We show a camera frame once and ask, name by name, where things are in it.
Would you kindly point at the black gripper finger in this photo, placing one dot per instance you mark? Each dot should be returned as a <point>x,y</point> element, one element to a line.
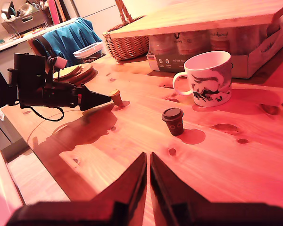
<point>169,188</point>
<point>94,94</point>
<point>92,102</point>
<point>132,188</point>

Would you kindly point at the dark brown coffee capsule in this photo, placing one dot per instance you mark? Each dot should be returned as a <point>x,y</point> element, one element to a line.
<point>174,124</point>

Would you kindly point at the thick round cork coaster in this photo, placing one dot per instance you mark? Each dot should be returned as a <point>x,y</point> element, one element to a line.
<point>89,75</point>

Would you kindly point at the thin cork coaster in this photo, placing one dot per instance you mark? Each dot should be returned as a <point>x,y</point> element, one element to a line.
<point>72,75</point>

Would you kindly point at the blue cloth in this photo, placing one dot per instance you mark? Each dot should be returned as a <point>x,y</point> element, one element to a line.
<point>70,37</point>

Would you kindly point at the wooden chair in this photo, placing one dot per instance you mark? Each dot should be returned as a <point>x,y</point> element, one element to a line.
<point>33,47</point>

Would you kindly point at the kitchen counter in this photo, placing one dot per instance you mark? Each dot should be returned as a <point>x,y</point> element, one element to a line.
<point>14,42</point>

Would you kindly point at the dark cardboard can tray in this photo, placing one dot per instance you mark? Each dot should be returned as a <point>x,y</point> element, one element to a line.
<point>165,62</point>

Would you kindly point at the white cabinet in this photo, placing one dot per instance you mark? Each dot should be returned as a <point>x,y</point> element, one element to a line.
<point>101,16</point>

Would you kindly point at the grey dish rack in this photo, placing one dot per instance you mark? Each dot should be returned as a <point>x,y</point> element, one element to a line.
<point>26,22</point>

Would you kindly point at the shrink-wrapped pet food can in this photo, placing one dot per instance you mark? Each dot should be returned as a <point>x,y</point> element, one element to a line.
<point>193,43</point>
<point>162,44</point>
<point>222,41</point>

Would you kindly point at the pink cutting board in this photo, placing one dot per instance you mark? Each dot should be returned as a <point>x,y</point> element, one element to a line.
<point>53,11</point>

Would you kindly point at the wooden cutting board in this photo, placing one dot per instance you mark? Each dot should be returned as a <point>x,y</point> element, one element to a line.
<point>61,10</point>

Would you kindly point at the metal bowl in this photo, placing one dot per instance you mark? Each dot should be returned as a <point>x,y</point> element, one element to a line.
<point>27,9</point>

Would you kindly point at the white furniture piece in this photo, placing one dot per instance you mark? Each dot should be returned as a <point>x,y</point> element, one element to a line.
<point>0,188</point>

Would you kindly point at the white mug with dark print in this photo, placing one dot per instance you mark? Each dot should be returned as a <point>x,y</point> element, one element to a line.
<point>210,77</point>

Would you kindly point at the long wooden board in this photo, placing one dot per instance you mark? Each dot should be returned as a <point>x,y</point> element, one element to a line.
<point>191,16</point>

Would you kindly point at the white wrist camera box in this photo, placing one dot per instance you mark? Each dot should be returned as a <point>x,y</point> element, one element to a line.
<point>60,62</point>

